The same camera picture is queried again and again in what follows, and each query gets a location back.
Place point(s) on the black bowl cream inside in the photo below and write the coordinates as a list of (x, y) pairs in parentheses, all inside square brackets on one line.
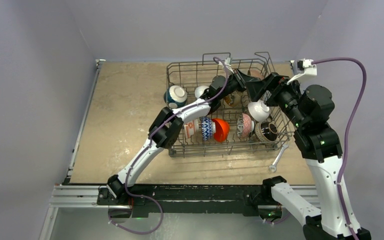
[(255, 73)]

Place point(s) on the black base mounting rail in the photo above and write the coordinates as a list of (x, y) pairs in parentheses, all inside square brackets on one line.
[(143, 199)]

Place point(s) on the black bowl white inside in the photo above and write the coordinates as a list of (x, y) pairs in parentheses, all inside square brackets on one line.
[(175, 97)]

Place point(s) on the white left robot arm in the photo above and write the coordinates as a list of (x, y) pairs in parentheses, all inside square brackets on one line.
[(166, 127)]

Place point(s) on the orange bowl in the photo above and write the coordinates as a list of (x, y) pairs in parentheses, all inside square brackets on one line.
[(222, 129)]

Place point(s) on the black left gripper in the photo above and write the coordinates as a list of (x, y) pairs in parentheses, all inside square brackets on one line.
[(240, 81)]

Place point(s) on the blue white zigzag bowl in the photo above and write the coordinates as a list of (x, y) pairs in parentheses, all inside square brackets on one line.
[(208, 128)]

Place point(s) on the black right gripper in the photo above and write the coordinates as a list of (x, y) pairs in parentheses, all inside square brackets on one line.
[(274, 88)]

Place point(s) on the red white patterned bowl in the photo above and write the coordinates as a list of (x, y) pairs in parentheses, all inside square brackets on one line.
[(190, 128)]

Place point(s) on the grey wire dish rack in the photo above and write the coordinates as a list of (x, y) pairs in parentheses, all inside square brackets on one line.
[(191, 74)]

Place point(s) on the plain white bowl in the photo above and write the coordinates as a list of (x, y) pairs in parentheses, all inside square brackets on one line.
[(199, 91)]

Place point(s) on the silver wrench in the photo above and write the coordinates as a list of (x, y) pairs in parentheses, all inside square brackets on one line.
[(273, 167)]

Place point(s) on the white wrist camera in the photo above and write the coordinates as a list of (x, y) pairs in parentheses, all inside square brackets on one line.
[(227, 65), (303, 70)]

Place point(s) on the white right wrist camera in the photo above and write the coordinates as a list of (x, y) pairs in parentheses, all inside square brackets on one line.
[(303, 70)]

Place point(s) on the brown gold patterned bowl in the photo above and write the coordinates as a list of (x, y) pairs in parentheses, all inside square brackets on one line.
[(266, 132)]

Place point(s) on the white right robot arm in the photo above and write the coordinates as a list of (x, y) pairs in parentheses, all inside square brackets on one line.
[(320, 146)]

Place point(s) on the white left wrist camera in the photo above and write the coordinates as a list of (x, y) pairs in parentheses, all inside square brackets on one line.
[(227, 65)]

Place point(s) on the floral patterned bowl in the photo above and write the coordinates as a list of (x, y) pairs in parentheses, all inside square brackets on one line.
[(244, 126)]

